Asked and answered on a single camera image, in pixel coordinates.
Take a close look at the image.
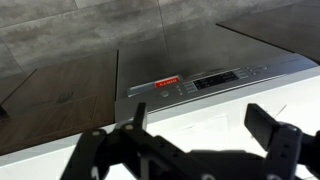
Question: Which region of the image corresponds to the plain dark wood cabinet door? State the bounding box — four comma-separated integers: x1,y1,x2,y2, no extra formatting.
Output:
0,68,38,108

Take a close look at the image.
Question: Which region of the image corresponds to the stainless steel dishwasher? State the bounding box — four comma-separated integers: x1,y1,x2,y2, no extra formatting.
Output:
114,24,319,123

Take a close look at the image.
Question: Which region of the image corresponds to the red dishwasher sticker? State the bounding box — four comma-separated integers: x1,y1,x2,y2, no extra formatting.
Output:
154,77,181,88

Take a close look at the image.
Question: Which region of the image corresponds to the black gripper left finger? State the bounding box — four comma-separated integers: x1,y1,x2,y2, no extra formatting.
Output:
59,101,188,180

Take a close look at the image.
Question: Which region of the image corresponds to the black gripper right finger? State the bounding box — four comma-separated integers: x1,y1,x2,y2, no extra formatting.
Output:
244,103,320,180

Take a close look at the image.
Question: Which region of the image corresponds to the dark wood door with logo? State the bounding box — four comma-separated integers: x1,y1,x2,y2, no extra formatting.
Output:
0,49,118,156

